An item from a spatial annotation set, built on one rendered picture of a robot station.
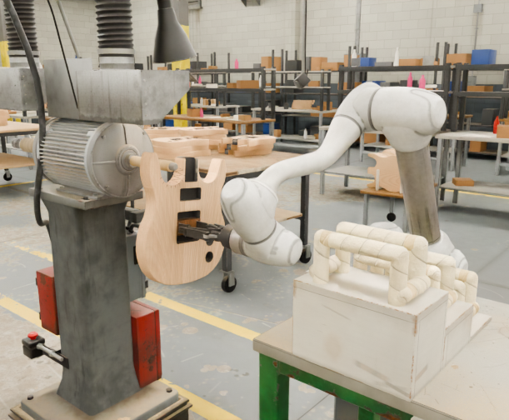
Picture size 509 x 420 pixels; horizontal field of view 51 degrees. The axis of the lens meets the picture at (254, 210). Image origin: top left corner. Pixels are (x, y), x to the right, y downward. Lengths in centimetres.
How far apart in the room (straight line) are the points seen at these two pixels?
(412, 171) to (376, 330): 79
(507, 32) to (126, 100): 1140
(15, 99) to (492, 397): 169
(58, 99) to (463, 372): 147
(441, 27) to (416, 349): 1215
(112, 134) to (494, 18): 1135
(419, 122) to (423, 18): 1160
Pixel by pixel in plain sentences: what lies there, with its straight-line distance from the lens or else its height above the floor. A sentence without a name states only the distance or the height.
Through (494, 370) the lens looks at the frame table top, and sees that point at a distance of 124.
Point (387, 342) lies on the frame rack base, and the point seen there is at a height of 103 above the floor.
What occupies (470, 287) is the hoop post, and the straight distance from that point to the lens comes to 141.
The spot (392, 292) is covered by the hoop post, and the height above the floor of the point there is 113.
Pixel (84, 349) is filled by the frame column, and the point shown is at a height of 55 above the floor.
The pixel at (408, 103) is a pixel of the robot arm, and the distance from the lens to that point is 162.
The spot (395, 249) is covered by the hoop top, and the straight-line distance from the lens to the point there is 100.
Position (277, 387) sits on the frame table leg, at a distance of 129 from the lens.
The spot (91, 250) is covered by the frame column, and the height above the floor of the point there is 92.
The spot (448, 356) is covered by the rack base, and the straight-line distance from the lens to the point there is 122.
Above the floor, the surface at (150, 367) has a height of 38.
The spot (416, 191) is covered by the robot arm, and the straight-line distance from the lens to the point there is 178.
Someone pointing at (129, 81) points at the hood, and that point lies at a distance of 150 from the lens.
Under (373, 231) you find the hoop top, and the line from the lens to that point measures 111.
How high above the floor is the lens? 150
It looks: 14 degrees down
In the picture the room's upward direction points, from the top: straight up
